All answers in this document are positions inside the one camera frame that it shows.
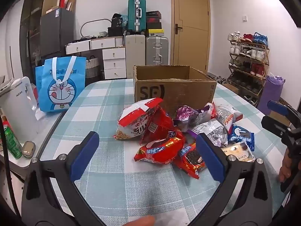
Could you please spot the checked tablecloth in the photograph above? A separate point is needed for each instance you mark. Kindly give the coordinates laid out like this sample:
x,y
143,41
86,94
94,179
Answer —
x,y
122,183

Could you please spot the white electric kettle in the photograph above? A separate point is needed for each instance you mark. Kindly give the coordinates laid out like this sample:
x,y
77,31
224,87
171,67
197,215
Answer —
x,y
16,106

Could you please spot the red pie packet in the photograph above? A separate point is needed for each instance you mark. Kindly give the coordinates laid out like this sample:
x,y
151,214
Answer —
x,y
160,151

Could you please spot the red triangular chip bag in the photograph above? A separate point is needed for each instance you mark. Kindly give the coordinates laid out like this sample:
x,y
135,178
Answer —
x,y
162,124

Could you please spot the grey refrigerator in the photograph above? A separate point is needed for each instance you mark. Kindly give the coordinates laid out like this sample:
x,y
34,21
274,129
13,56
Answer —
x,y
56,30

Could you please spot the white suitcase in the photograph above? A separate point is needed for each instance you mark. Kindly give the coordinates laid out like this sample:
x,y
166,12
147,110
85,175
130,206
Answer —
x,y
135,56

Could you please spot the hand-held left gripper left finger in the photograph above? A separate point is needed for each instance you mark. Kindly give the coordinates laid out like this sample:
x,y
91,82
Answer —
x,y
84,155

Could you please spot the silver suitcase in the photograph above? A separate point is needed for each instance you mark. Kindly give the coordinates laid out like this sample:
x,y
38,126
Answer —
x,y
157,50

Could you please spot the dark tall shelf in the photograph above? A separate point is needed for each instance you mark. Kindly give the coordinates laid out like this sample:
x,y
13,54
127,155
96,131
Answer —
x,y
30,33

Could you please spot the clear golden pastry packet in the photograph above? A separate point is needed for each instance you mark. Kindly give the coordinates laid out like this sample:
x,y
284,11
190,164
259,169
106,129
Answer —
x,y
237,151

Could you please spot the flat cardboard box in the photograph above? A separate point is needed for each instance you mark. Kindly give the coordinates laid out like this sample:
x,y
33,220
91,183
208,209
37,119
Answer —
x,y
279,120

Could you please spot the white drawer cabinet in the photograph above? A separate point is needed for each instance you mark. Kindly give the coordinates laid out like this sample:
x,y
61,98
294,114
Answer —
x,y
114,63

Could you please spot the wooden shoe rack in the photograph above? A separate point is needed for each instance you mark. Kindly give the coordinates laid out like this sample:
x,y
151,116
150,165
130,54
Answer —
x,y
265,56

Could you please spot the red dark cookie packet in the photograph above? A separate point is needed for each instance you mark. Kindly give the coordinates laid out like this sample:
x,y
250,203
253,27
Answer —
x,y
191,160

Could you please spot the silver purple snack bag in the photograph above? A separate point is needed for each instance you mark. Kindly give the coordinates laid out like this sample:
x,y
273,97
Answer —
x,y
215,131

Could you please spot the blue cookie packet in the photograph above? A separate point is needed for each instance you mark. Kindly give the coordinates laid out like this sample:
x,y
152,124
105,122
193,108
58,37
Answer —
x,y
242,136

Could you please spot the teal suitcase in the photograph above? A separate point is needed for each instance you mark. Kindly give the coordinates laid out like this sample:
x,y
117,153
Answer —
x,y
136,14

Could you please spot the stack of black shoe boxes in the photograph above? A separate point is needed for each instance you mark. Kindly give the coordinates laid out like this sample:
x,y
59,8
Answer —
x,y
154,20

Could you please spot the blue cartoon tote bag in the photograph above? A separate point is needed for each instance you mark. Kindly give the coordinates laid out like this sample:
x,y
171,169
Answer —
x,y
61,87

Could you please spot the white dresser desk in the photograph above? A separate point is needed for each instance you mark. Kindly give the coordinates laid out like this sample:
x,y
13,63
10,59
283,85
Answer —
x,y
94,44

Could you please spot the person's left hand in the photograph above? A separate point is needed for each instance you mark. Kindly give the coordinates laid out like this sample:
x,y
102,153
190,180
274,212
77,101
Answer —
x,y
141,221

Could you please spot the shoe rack with shoes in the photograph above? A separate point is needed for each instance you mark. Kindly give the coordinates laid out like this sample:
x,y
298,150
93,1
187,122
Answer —
x,y
251,51

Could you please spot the woven basket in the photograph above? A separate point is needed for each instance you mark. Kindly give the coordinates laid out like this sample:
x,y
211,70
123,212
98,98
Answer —
x,y
92,67

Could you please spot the small oval beige tin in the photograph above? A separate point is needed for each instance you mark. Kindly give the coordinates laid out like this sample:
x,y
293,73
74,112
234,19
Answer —
x,y
28,149

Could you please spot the brown cardboard box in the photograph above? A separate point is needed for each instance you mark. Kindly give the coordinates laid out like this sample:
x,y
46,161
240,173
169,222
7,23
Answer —
x,y
183,91

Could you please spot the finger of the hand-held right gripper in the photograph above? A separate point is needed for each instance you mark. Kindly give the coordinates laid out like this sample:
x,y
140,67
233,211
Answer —
x,y
274,124
278,106

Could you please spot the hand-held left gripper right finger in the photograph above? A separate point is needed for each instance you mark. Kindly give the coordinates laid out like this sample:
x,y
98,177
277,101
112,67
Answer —
x,y
209,158

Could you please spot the wooden door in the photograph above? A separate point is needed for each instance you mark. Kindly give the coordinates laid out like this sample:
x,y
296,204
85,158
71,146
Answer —
x,y
190,23

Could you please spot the small white basket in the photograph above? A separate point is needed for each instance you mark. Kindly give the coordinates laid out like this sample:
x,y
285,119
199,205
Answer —
x,y
102,34

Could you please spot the black bag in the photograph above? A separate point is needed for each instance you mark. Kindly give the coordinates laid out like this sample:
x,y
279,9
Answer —
x,y
116,20

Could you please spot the red white noodle snack bag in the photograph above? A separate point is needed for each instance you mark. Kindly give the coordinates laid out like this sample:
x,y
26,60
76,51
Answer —
x,y
134,122

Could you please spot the person's right hand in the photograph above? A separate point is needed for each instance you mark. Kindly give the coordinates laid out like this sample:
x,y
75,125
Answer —
x,y
287,168

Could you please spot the yellow black box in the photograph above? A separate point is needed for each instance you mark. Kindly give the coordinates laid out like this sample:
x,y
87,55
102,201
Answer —
x,y
155,32

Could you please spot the green drink can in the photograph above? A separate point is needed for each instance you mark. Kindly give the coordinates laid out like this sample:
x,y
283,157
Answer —
x,y
13,143

